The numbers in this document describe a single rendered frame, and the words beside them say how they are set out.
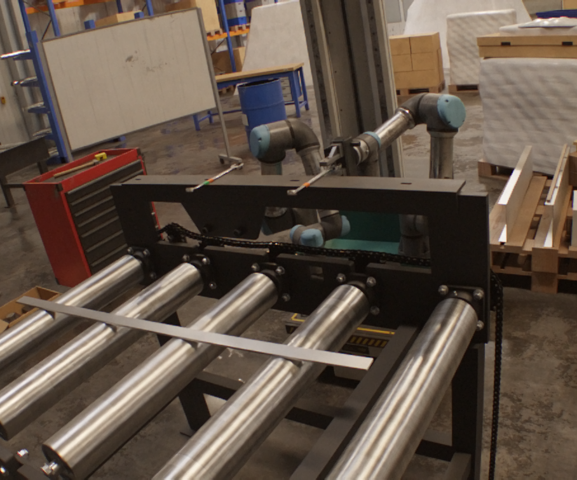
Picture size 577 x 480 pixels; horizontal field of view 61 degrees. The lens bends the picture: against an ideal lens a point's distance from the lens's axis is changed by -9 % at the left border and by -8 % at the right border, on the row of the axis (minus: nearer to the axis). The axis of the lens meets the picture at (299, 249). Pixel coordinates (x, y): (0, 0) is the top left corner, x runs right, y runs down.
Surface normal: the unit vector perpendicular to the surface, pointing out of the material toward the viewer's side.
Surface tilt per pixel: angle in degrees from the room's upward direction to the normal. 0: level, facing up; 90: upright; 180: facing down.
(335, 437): 0
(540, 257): 90
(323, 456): 0
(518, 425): 0
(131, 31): 90
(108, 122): 90
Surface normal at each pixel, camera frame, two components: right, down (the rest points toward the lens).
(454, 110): 0.51, 0.15
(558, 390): -0.16, -0.90
